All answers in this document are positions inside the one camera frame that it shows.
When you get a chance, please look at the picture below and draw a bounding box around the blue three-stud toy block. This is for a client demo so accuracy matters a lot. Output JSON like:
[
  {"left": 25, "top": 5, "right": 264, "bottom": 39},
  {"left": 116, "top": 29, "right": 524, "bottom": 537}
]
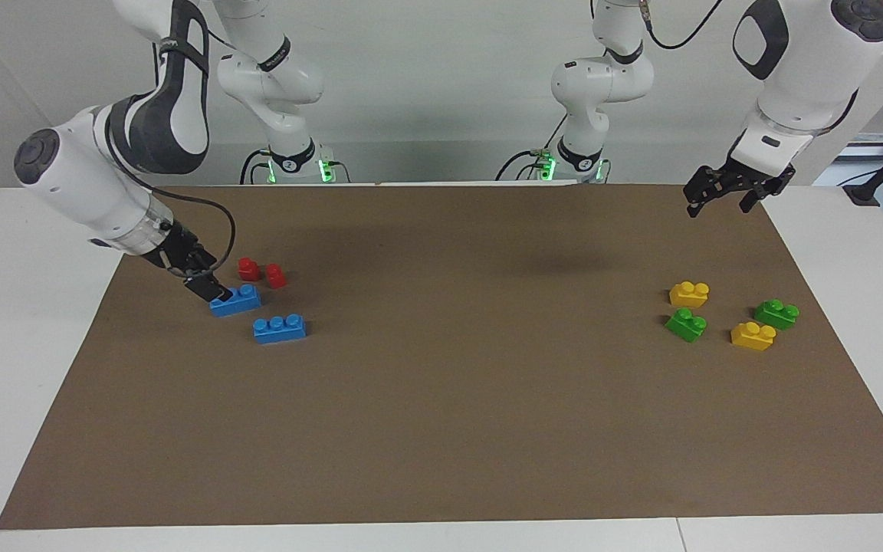
[
  {"left": 253, "top": 314, "right": 307, "bottom": 344},
  {"left": 208, "top": 284, "right": 263, "bottom": 318}
]

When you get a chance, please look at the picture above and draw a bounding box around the green two-stud toy block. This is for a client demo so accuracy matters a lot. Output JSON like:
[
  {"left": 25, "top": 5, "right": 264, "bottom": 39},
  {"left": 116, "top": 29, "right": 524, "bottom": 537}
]
[
  {"left": 754, "top": 299, "right": 800, "bottom": 331},
  {"left": 665, "top": 307, "right": 707, "bottom": 343}
]

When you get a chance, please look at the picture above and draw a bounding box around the yellow two-stud toy block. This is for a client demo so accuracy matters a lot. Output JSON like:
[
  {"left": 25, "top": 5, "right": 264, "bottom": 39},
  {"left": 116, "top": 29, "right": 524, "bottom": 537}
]
[
  {"left": 730, "top": 321, "right": 777, "bottom": 352},
  {"left": 669, "top": 281, "right": 711, "bottom": 308}
]

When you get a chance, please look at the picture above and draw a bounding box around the brown table mat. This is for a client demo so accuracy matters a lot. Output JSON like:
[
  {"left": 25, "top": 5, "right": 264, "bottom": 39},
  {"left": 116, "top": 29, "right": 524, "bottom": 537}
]
[{"left": 0, "top": 182, "right": 883, "bottom": 531}]

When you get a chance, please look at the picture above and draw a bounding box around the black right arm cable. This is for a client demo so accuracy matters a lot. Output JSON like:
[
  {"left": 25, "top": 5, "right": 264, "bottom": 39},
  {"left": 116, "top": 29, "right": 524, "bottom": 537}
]
[{"left": 104, "top": 115, "right": 238, "bottom": 278}]

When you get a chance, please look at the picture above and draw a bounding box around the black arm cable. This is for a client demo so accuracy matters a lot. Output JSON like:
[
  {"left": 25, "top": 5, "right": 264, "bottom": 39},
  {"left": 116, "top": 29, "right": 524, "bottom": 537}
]
[
  {"left": 104, "top": 115, "right": 238, "bottom": 278},
  {"left": 637, "top": 0, "right": 722, "bottom": 51}
]

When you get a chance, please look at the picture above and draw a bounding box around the black right base cable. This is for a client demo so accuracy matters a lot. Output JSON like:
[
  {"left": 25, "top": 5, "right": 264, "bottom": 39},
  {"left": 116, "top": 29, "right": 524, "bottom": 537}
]
[{"left": 239, "top": 149, "right": 274, "bottom": 185}]

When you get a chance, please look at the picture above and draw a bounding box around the black base cable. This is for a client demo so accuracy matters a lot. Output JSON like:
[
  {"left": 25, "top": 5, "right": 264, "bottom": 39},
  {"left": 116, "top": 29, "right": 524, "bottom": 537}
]
[
  {"left": 239, "top": 149, "right": 274, "bottom": 185},
  {"left": 495, "top": 115, "right": 569, "bottom": 182}
]

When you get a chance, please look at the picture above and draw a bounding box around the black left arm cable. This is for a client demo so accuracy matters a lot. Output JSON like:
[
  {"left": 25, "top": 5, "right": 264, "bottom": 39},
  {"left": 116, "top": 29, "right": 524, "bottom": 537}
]
[{"left": 637, "top": 0, "right": 722, "bottom": 51}]

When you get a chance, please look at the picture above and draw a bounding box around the black left base cable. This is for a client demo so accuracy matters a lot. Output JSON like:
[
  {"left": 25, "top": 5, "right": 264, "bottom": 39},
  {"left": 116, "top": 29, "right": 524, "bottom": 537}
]
[{"left": 495, "top": 115, "right": 569, "bottom": 182}]

